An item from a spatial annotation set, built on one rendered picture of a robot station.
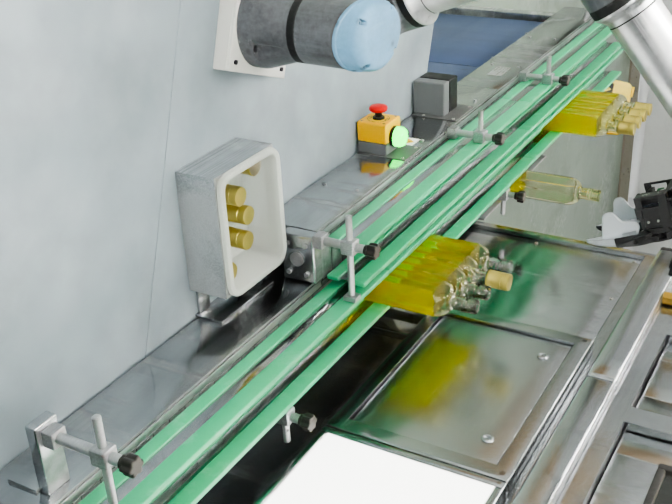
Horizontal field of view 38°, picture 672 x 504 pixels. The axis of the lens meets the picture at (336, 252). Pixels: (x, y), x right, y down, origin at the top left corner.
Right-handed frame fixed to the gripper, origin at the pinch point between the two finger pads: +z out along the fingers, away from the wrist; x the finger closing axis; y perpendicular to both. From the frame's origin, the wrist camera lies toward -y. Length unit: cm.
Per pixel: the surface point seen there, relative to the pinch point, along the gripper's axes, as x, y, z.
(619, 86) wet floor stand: -329, -47, 102
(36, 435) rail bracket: 85, 16, 45
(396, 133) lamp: -22, 21, 46
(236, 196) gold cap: 32, 29, 46
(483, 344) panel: -1.3, -19.6, 29.8
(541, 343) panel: -6.5, -23.0, 20.3
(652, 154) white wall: -578, -160, 176
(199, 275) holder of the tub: 40, 18, 54
